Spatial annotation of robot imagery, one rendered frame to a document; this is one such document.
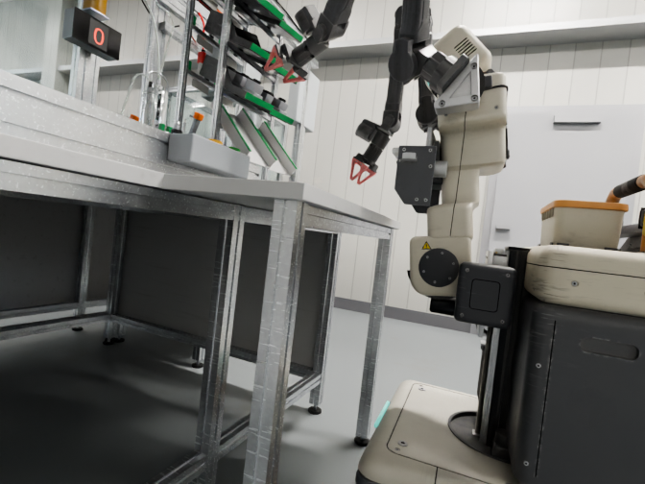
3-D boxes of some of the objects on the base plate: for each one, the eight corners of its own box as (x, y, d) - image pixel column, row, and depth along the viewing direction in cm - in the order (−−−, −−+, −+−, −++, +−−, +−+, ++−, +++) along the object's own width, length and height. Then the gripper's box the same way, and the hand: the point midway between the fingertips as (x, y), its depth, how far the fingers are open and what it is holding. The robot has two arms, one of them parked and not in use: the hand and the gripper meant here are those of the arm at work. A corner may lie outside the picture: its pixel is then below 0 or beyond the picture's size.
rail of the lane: (256, 200, 116) (260, 164, 115) (-294, 72, 34) (-283, -48, 34) (242, 198, 118) (246, 163, 118) (-307, 76, 37) (-298, -37, 36)
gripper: (300, 46, 109) (262, 76, 117) (325, 66, 121) (289, 92, 129) (295, 27, 111) (256, 58, 118) (320, 49, 123) (284, 76, 130)
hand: (275, 74), depth 123 cm, fingers open, 9 cm apart
